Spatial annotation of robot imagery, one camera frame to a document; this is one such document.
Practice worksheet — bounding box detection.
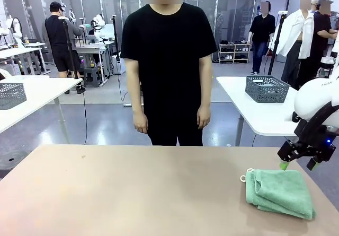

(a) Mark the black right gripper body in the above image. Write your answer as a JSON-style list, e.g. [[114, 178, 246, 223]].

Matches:
[[296, 137, 336, 157]]

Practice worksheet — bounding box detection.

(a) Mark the green towel with white loop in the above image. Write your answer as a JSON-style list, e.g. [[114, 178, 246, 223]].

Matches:
[[239, 168, 315, 220]]

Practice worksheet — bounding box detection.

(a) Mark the grey plastic lattice basket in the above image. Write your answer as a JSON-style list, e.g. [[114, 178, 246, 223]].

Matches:
[[0, 82, 28, 110], [245, 75, 291, 103]]

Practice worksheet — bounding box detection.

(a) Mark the person's left forearm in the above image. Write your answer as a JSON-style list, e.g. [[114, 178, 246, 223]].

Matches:
[[197, 79, 212, 109]]

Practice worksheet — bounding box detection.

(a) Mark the person's right forearm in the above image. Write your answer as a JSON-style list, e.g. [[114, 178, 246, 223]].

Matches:
[[129, 82, 145, 115]]

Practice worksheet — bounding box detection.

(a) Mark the person's left hand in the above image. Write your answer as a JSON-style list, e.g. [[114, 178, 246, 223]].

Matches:
[[197, 106, 212, 129]]

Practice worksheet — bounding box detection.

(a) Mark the person's right hand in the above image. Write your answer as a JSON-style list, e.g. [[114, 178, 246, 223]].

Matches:
[[133, 112, 149, 135]]

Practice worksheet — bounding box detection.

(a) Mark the white side table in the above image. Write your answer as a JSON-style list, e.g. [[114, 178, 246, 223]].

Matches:
[[0, 75, 83, 144], [216, 76, 300, 146]]

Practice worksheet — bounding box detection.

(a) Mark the man in black with cap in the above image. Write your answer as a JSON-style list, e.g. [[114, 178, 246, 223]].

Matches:
[[309, 0, 339, 88]]

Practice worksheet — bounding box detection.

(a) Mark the white shoe rack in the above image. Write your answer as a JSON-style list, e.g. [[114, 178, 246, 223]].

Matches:
[[218, 42, 252, 64]]

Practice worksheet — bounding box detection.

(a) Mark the person in black shirt jeans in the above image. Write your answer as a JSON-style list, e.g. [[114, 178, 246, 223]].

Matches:
[[248, 1, 276, 75]]

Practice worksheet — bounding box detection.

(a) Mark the person in black t-shirt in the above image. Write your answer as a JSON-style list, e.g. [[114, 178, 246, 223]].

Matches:
[[120, 0, 218, 146]]

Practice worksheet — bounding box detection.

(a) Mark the grey step stool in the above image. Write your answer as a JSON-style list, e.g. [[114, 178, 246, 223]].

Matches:
[[83, 67, 103, 88]]

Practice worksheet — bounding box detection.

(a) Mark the white background desk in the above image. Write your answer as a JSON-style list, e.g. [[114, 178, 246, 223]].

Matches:
[[74, 41, 116, 84], [0, 41, 51, 75]]

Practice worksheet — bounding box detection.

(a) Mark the dark grey plastic stool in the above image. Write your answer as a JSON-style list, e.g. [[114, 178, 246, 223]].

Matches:
[[0, 150, 29, 171]]

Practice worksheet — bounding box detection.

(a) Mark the black corrugated cable conduit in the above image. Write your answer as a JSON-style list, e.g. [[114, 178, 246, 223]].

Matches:
[[301, 100, 339, 144]]

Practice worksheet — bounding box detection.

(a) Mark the black tripod camera stand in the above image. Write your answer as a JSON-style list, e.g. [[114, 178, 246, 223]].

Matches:
[[61, 18, 80, 80], [110, 14, 119, 75], [266, 11, 289, 76]]

